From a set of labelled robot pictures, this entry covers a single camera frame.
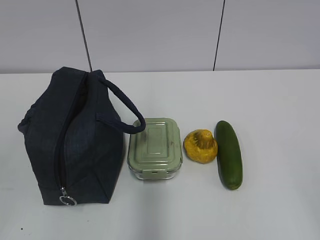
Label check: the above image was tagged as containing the green lidded glass food container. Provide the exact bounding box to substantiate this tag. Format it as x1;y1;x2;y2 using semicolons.
127;117;183;181

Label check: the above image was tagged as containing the yellow squash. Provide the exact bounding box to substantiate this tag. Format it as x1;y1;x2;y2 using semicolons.
183;129;218;164

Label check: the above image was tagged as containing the green cucumber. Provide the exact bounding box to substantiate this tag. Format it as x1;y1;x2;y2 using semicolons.
214;120;243;191

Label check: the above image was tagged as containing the dark blue insulated lunch bag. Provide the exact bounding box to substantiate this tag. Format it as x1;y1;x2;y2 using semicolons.
17;67;146;206

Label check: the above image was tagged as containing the silver zipper pull ring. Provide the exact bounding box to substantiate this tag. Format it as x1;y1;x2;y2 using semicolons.
59;186;77;207

